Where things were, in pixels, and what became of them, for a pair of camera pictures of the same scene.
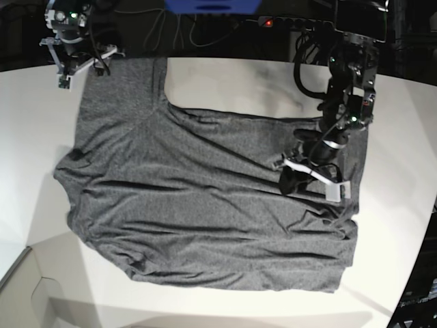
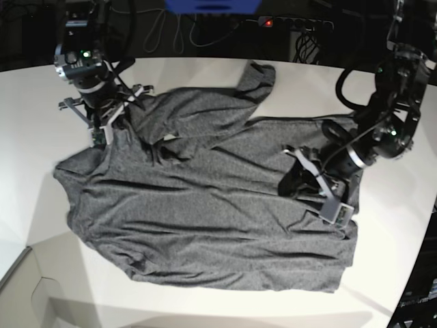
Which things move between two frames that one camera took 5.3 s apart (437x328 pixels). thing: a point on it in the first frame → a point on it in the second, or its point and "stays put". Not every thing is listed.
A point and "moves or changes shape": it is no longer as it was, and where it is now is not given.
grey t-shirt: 186,197 moves or changes shape
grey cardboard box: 48,288 stays put
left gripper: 71,21 → 86,70
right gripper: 349,104 → 386,129
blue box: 213,7 stays put
